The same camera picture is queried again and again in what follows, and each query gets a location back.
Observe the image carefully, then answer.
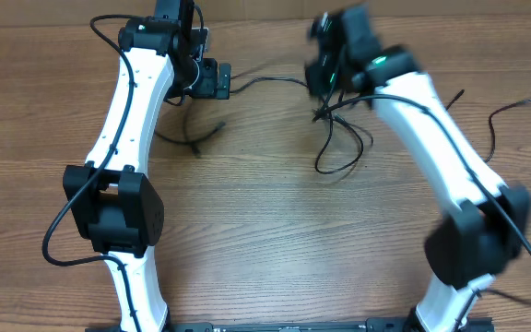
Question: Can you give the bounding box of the thin black usb cable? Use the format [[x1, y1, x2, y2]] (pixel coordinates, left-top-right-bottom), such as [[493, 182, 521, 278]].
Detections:
[[153, 76, 313, 158]]

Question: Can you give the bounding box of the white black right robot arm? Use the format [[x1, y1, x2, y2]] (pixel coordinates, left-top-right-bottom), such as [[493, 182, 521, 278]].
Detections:
[[305, 5, 531, 331]]

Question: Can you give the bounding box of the black cable with loop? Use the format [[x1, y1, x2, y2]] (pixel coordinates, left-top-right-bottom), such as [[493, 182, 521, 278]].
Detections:
[[311, 89, 375, 176]]

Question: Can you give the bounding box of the black aluminium frame rail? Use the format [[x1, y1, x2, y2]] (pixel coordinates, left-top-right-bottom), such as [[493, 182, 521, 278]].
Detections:
[[85, 315, 497, 332]]

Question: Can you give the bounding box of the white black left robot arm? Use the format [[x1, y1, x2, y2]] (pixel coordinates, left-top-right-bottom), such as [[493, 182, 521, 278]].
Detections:
[[41, 0, 230, 331]]

